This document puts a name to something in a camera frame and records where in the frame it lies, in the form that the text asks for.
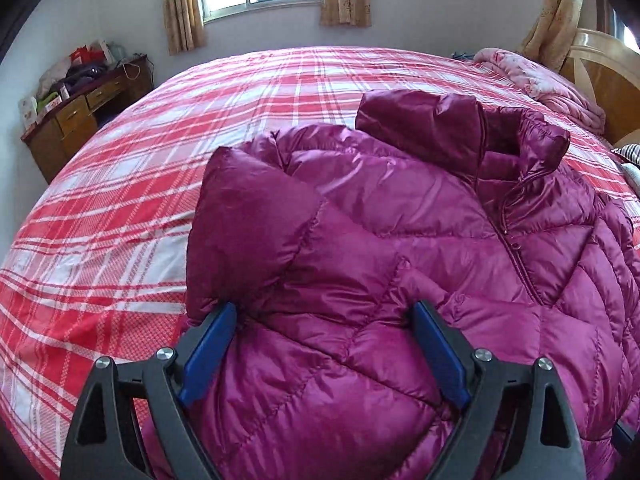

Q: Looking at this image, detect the magenta puffer down jacket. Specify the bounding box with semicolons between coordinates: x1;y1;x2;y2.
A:
186;90;639;479

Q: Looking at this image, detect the red white plaid bedspread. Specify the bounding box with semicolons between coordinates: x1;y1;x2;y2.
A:
1;47;639;479

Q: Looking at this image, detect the white floral pillow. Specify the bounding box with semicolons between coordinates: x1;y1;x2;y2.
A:
620;162;640;198

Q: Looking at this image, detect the striped pillow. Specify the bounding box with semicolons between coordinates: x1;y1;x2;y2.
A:
612;143;640;167

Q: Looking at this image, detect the brown wooden desk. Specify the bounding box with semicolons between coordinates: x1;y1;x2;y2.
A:
23;54;154;183

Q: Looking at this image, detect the pink floral blanket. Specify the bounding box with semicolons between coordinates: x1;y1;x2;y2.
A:
473;48;606;136

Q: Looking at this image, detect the clutter pile on desk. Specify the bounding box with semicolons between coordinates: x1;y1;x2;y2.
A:
18;40;143;132

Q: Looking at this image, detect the wooden bed headboard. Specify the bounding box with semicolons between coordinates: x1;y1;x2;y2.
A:
560;28;640;148

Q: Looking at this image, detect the side beige curtain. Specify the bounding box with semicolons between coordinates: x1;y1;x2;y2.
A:
520;0;584;73

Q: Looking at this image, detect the left beige curtain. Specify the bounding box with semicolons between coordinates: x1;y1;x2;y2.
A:
163;0;206;55

